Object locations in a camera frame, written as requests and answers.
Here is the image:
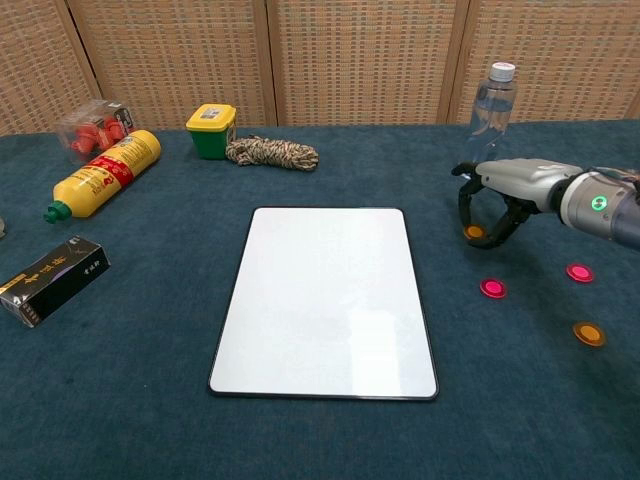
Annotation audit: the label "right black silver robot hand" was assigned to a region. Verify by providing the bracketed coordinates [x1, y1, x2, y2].
[451, 158, 584, 250]

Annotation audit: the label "pink button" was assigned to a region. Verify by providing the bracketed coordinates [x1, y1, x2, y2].
[480, 278, 508, 300]
[565, 263, 595, 285]

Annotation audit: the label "white magnetic board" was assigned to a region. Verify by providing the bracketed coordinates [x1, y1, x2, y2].
[208, 206, 440, 401]

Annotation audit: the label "clear plastic water bottle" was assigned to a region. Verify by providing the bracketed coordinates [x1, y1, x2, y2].
[462, 61, 518, 165]

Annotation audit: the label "woven bamboo folding screen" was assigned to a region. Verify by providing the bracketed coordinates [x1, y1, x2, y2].
[0, 0, 640, 137]

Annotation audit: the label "green tub yellow lid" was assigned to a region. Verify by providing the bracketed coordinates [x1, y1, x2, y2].
[185, 103, 238, 161]

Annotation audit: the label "yellow bottle green cap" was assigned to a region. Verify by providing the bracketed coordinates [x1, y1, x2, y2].
[42, 129, 163, 227]

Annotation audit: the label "clear box red parts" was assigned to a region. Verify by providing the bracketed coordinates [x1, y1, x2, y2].
[55, 99, 137, 167]

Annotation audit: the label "blue table cloth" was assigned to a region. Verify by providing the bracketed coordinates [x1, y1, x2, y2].
[0, 118, 640, 480]

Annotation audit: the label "black carton gold print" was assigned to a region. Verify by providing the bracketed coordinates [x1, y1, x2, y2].
[0, 235, 112, 329]

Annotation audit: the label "braided rope bundle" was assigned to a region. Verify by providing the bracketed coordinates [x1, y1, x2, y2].
[225, 135, 320, 173]

